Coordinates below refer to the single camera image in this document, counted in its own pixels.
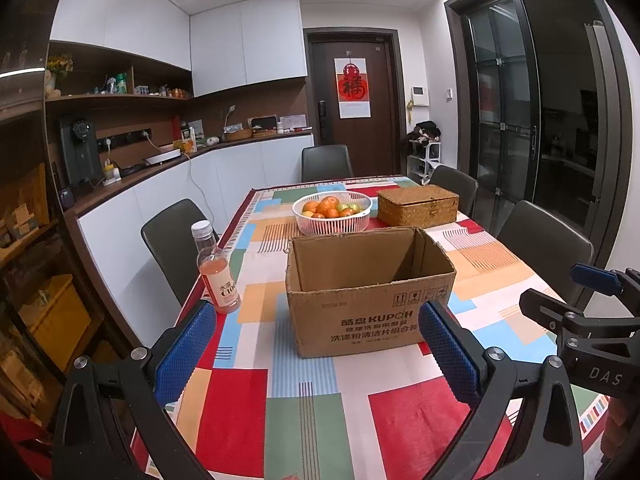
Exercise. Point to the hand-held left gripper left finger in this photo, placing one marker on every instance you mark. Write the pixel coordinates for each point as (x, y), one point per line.
(185, 350)

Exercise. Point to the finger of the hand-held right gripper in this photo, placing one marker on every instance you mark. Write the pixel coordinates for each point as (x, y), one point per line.
(542, 305)
(592, 275)

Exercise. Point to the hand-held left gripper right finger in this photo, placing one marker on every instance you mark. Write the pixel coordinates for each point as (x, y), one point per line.
(445, 355)

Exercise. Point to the brown cardboard box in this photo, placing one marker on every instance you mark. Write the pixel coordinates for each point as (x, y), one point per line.
(370, 320)

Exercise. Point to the person's right hand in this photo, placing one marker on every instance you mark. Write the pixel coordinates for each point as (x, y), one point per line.
(615, 425)

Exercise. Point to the dark grey dining chair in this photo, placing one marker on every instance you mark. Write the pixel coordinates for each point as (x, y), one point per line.
(455, 187)
(545, 250)
(327, 162)
(170, 240)

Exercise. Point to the pink drink bottle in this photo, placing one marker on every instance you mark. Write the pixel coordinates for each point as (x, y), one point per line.
(220, 285)

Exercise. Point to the yellow storage crate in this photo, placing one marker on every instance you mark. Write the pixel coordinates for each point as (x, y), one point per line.
(57, 315)

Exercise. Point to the colourful patchwork tablecloth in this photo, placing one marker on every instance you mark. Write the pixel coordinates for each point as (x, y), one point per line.
(310, 410)

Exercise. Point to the woven wicker lidded box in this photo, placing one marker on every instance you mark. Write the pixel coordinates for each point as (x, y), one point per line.
(417, 207)

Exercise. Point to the white plastic fruit basket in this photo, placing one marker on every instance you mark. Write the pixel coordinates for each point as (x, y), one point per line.
(330, 225)

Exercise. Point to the white shoe rack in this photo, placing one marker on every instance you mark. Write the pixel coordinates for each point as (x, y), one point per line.
(422, 162)

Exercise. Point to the black framed glass sliding door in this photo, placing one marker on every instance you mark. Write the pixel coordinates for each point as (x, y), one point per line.
(505, 110)

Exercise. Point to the white lower counter cabinets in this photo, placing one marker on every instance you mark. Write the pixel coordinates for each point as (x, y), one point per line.
(240, 170)

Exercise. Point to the pile of orange fruit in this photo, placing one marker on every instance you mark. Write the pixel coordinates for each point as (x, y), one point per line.
(327, 207)

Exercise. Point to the dark bag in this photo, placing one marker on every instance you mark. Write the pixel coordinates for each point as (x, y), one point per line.
(425, 130)

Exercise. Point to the dark brown entrance door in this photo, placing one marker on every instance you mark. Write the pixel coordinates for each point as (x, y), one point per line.
(380, 145)

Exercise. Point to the small woven basket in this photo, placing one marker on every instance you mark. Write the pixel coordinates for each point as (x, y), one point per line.
(237, 135)

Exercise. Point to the black countertop appliance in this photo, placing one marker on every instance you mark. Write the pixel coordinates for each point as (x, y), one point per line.
(80, 155)

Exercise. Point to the white desk lamp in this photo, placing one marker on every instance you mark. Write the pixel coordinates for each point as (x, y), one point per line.
(229, 117)

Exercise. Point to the white intercom panel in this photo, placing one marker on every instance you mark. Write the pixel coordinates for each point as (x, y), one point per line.
(419, 96)

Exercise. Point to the white card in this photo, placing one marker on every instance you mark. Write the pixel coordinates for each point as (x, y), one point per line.
(292, 121)

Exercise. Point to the yellow flower bouquet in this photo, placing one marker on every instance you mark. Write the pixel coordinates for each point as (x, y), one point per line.
(60, 65)

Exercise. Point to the black wall power strip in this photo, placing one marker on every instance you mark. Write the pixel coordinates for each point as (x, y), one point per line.
(125, 139)

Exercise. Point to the wooden wall shelf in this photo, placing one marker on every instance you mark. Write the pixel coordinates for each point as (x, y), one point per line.
(115, 97)

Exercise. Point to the red and white wall calendar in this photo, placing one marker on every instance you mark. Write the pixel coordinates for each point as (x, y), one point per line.
(351, 87)

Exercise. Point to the white upper wall cabinets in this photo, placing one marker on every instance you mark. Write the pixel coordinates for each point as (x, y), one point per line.
(240, 45)

